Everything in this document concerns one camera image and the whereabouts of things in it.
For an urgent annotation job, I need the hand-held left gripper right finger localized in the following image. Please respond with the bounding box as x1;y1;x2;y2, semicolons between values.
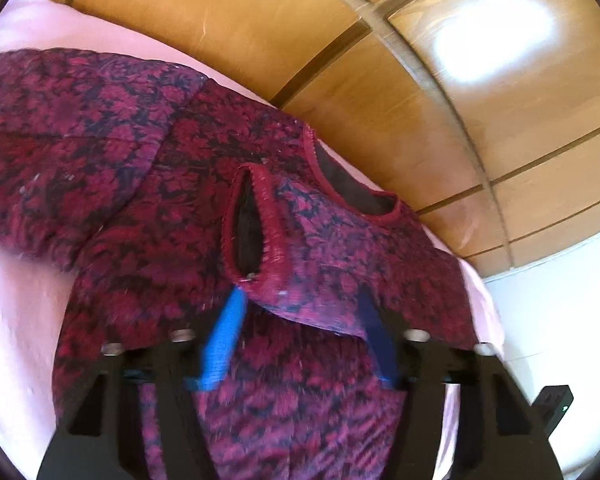
357;292;566;480

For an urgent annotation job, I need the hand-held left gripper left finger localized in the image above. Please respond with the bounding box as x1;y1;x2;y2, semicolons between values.
36;286;249;480

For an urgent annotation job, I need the wooden panelled headboard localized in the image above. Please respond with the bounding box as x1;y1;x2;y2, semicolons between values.
19;0;600;279

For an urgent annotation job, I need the pink bed sheet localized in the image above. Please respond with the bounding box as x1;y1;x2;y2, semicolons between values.
0;0;506;480

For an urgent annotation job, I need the red black patterned knit sweater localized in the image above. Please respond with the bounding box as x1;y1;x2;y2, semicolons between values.
0;47;473;480

